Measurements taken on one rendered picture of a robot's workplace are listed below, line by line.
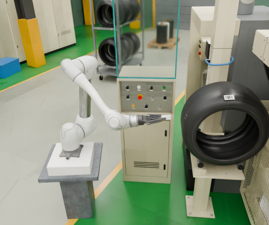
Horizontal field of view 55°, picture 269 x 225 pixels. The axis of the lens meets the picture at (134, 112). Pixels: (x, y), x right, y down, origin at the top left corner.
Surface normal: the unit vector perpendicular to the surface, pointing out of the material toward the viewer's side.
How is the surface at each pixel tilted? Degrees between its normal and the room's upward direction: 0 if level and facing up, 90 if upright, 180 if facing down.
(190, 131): 89
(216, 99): 46
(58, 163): 1
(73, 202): 90
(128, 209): 0
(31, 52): 90
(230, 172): 0
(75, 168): 90
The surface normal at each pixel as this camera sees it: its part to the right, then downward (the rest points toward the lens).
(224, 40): -0.11, 0.47
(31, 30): 0.88, 0.21
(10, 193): -0.03, -0.88
